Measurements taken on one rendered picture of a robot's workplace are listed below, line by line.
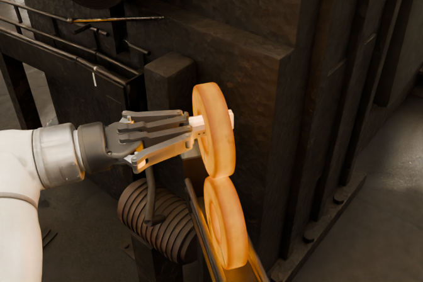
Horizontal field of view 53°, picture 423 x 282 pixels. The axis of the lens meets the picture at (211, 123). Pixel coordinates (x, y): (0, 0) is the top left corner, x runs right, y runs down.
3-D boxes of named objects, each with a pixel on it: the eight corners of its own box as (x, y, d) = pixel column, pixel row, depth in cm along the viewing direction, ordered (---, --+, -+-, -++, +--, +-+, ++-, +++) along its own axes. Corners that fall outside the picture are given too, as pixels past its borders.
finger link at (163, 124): (121, 150, 67) (120, 144, 68) (191, 134, 69) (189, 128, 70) (117, 131, 64) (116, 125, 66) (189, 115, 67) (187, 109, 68)
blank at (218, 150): (208, 65, 71) (188, 68, 71) (235, 112, 59) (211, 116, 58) (213, 140, 80) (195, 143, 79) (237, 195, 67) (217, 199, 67)
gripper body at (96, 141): (85, 150, 70) (141, 138, 72) (88, 187, 63) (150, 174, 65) (74, 114, 65) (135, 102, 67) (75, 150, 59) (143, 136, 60)
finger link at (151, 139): (118, 134, 64) (118, 140, 63) (191, 120, 66) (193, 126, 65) (122, 153, 66) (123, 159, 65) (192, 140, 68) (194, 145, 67)
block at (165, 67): (179, 126, 115) (174, 46, 101) (201, 138, 111) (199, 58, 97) (150, 146, 109) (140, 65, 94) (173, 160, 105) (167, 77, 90)
